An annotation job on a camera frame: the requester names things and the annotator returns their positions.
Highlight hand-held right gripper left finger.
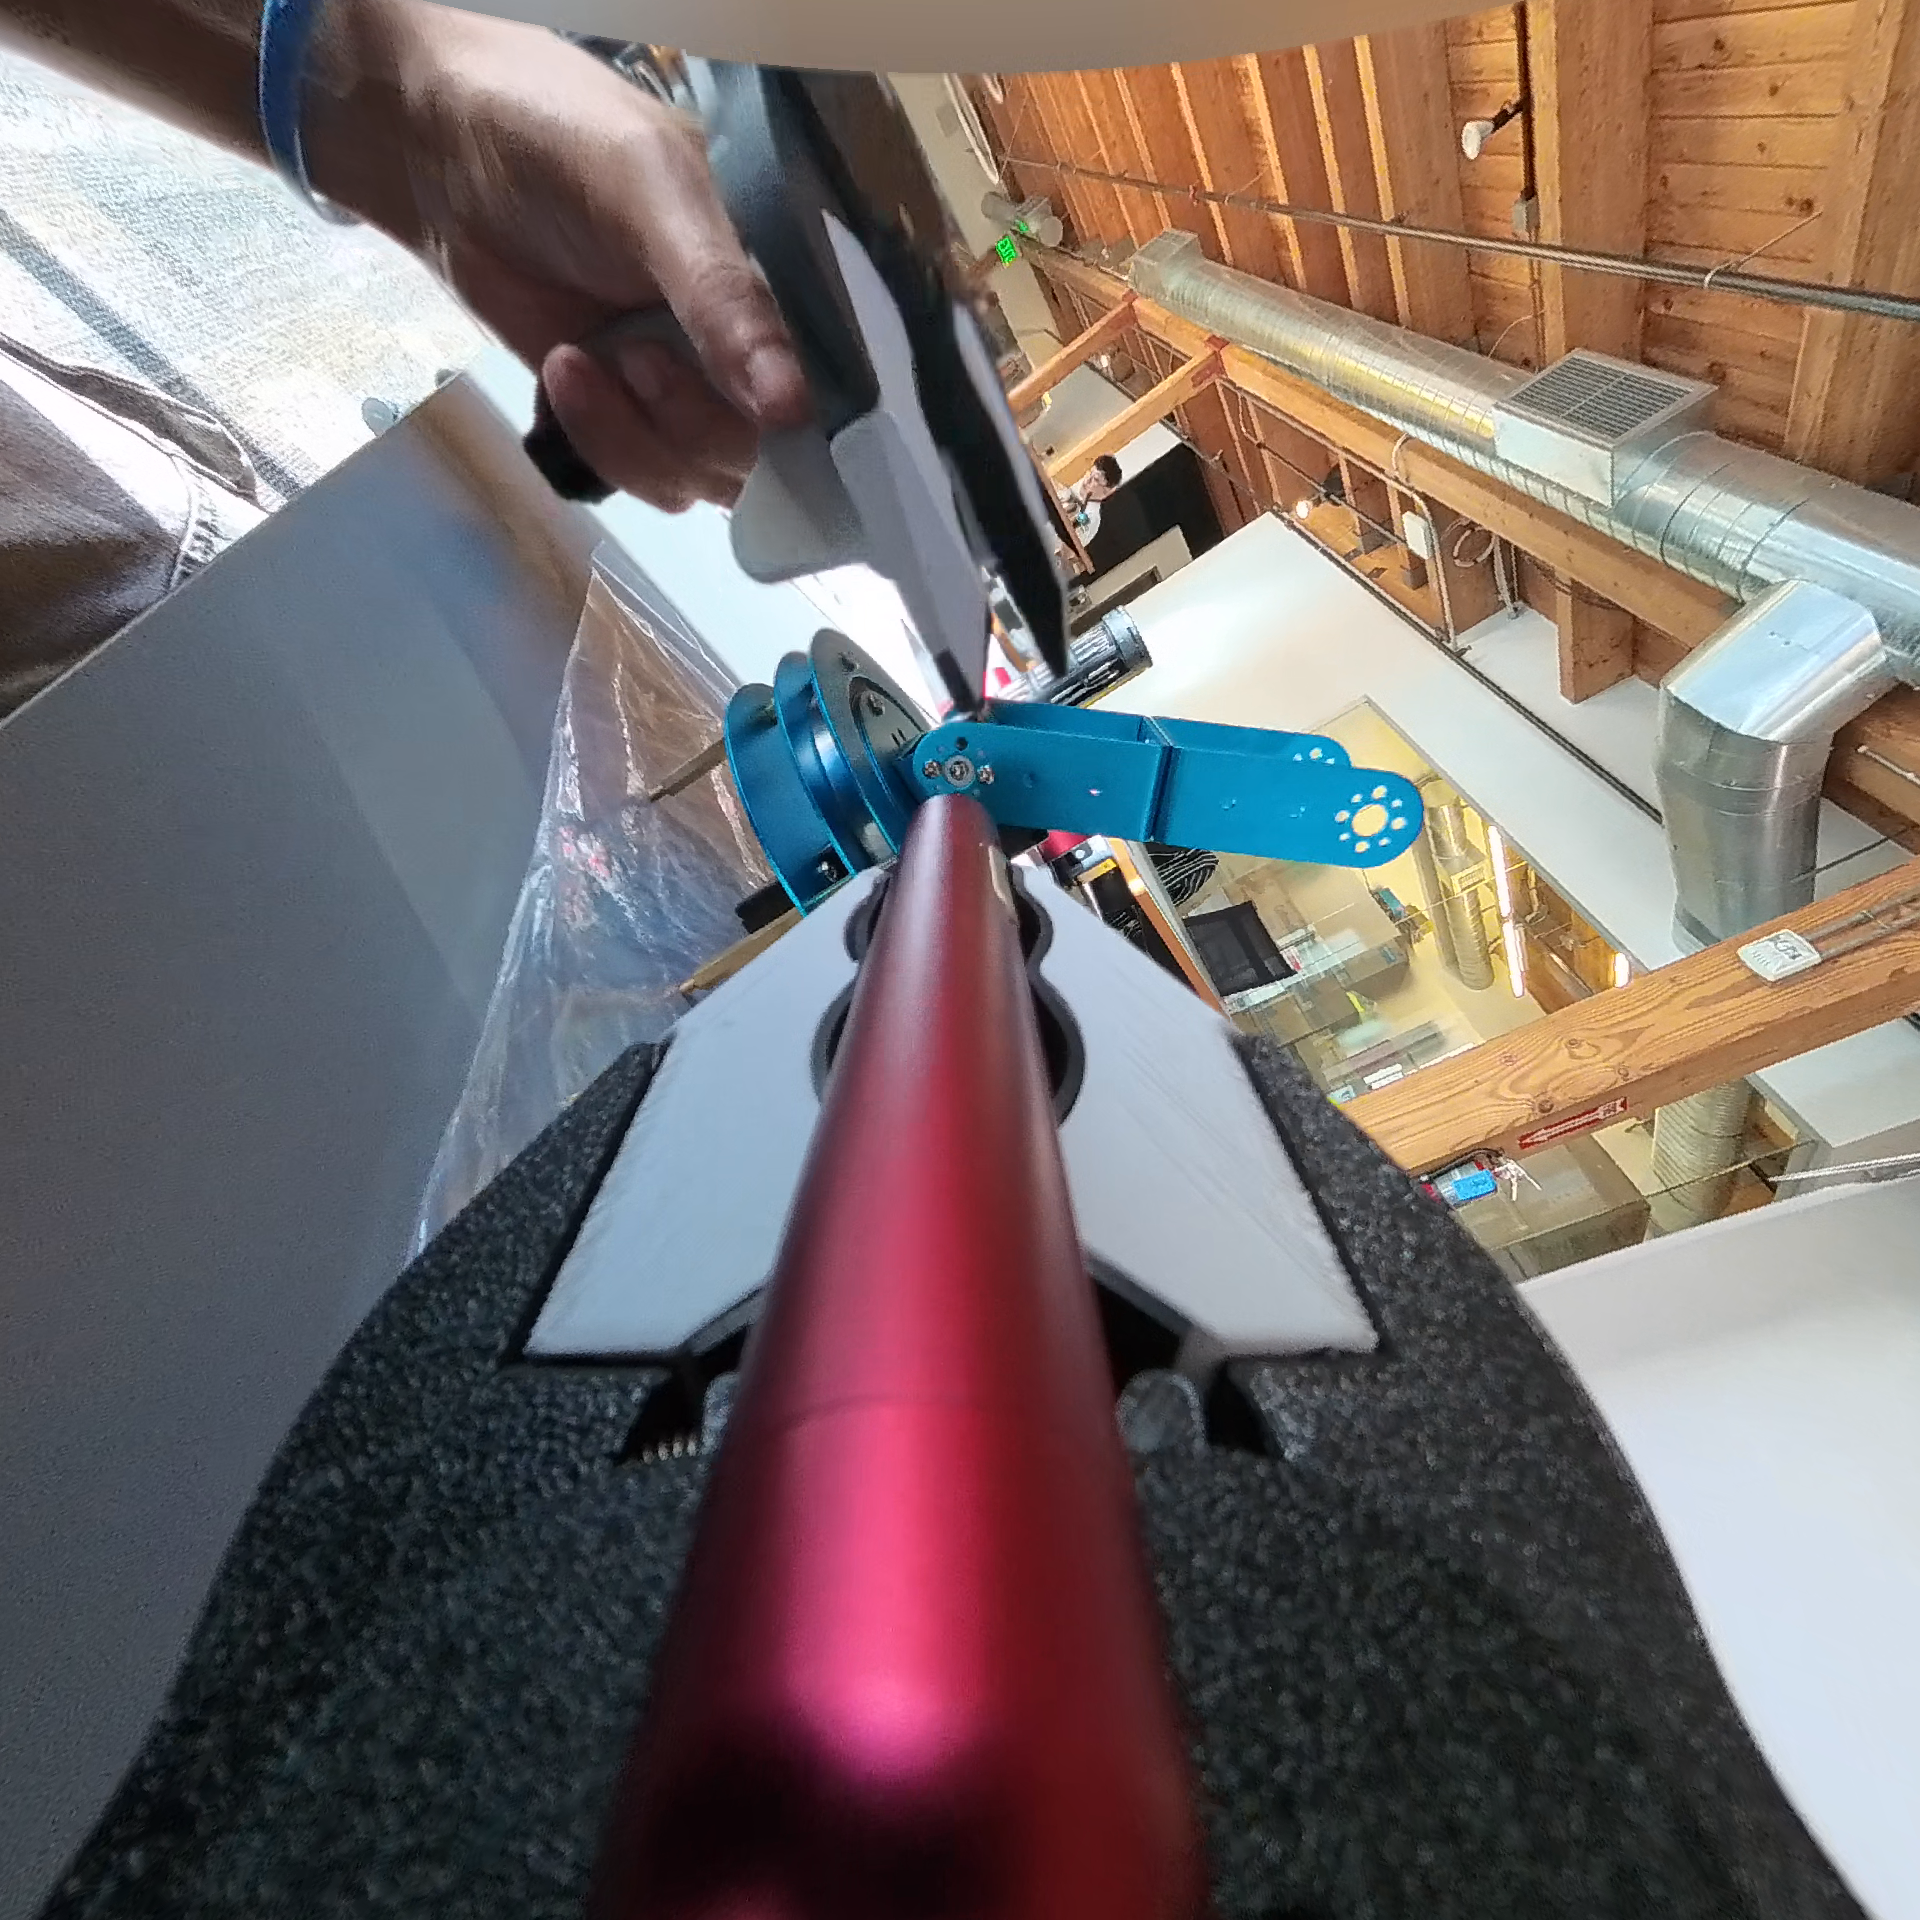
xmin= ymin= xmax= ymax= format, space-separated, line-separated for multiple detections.
xmin=522 ymin=877 xmax=905 ymax=1370

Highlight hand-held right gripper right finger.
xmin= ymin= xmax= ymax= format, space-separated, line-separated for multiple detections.
xmin=1018 ymin=867 xmax=1382 ymax=1362

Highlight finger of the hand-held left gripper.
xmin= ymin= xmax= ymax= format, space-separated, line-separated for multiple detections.
xmin=819 ymin=211 xmax=1078 ymax=680
xmin=730 ymin=408 xmax=992 ymax=712

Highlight blue toy robot arm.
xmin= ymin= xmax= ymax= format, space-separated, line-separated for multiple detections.
xmin=724 ymin=630 xmax=1427 ymax=920

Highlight red electric screwdriver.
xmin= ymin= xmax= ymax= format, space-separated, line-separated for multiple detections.
xmin=593 ymin=792 xmax=1212 ymax=1920

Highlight person's left forearm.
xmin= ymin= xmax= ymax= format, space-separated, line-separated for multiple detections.
xmin=0 ymin=0 xmax=286 ymax=144

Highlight person's left hand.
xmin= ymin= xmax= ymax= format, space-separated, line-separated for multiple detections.
xmin=300 ymin=0 xmax=819 ymax=514

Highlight black cylindrical motor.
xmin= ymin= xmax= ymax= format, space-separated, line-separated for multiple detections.
xmin=1044 ymin=604 xmax=1153 ymax=712

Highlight clear plastic bag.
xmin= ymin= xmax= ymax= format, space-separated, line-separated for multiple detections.
xmin=413 ymin=541 xmax=917 ymax=1239

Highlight blue wristband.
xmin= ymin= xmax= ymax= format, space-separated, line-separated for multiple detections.
xmin=253 ymin=0 xmax=361 ymax=226

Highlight person's grey clothing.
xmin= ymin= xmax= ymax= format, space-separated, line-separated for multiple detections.
xmin=0 ymin=44 xmax=504 ymax=722

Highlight silver air duct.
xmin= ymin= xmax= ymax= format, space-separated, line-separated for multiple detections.
xmin=1123 ymin=228 xmax=1920 ymax=963

